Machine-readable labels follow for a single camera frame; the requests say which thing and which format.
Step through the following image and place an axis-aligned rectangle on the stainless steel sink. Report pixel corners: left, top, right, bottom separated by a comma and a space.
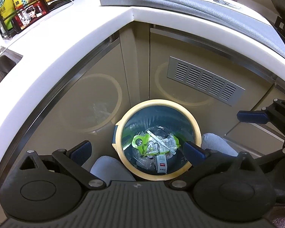
0, 47, 23, 82

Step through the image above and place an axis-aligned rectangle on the grey countertop mat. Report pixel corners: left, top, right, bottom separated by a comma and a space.
100, 0, 285, 58

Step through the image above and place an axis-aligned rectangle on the green clear snack wrapper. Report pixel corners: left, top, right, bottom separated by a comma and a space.
131, 129, 181, 157

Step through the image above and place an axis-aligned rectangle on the cabinet vent grille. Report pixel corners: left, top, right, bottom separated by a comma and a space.
167, 57, 245, 106

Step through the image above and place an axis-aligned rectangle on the smartphone showing video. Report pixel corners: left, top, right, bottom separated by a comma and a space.
11, 0, 50, 33

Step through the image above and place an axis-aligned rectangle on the round beige trash bin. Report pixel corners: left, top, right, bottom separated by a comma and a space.
112, 99, 202, 181

